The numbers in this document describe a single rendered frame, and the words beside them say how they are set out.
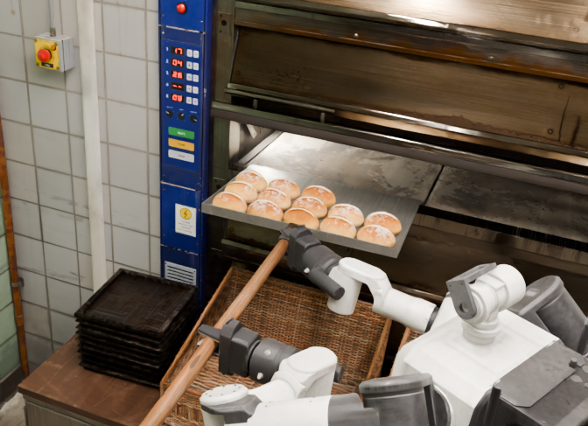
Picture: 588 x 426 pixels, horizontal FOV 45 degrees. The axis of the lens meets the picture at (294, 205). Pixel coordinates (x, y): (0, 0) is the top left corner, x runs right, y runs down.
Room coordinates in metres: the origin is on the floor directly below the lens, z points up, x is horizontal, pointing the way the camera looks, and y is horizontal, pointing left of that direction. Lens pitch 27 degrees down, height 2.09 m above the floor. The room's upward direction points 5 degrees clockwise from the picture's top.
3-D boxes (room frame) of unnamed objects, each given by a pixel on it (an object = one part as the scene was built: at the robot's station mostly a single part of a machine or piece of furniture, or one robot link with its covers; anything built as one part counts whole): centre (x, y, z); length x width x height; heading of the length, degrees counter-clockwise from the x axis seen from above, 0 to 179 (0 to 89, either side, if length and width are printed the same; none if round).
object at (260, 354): (1.11, 0.06, 1.19); 0.12 x 0.10 x 0.13; 66
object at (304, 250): (1.50, -0.05, 1.19); 0.12 x 0.10 x 0.13; 38
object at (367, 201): (1.82, -0.06, 1.19); 0.55 x 0.36 x 0.03; 73
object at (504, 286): (0.96, -0.32, 1.47); 0.10 x 0.07 x 0.09; 134
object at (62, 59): (2.18, 0.79, 1.46); 0.10 x 0.07 x 0.10; 71
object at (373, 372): (1.67, 0.00, 0.72); 0.56 x 0.49 x 0.28; 72
